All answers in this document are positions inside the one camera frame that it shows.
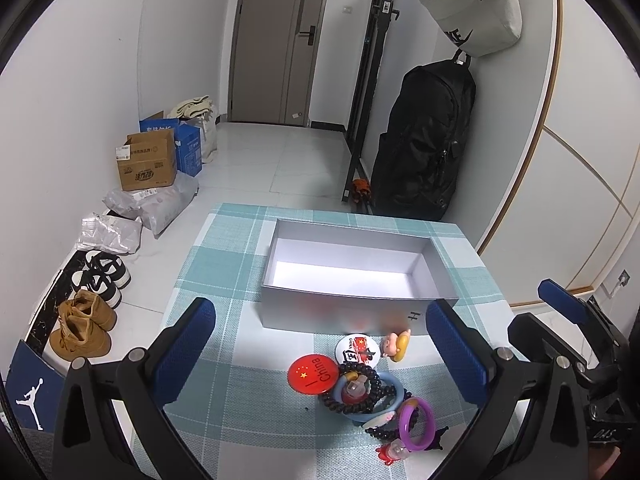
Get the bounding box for purple ring bracelet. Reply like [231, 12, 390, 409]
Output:
[398, 396, 437, 450]

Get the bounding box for light blue ring bracelet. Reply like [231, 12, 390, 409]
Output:
[331, 369, 406, 423]

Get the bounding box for grey open storage box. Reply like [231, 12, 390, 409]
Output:
[258, 220, 459, 336]

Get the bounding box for red hair clip charm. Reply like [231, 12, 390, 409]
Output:
[375, 439, 410, 466]

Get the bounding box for silver plastic parcel bag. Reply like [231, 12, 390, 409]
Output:
[75, 214, 143, 255]

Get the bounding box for beige tote bag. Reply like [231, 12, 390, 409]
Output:
[167, 96, 219, 164]

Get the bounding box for teal plaid tablecloth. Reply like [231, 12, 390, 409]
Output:
[164, 204, 513, 479]

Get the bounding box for blue cardboard box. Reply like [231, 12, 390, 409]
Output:
[139, 117, 202, 177]

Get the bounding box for grey plastic parcel bag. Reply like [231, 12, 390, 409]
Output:
[103, 171, 200, 238]

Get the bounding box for white red round badge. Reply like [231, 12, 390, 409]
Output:
[334, 334, 381, 368]

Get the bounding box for brown suede boots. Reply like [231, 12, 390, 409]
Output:
[49, 289, 117, 362]

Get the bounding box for black backpack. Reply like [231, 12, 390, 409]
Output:
[370, 51, 476, 221]

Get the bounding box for orange black small tool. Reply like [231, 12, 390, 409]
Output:
[350, 178, 371, 203]

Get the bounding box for white Nike bag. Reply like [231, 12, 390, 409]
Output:
[419, 0, 523, 58]

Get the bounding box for black white sneakers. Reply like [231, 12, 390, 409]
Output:
[70, 250, 131, 309]

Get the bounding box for red China flag badge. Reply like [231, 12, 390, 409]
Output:
[288, 354, 340, 396]

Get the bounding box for blue Jordan shoe box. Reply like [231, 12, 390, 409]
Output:
[6, 340, 65, 434]

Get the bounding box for black metal stand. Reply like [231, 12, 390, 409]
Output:
[342, 0, 399, 203]

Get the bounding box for grey room door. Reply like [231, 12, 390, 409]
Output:
[228, 0, 326, 127]

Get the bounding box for brown cardboard box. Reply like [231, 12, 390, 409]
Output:
[115, 129, 177, 192]

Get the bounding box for pink yellow cartoon figurine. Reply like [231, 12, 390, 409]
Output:
[381, 330, 411, 363]

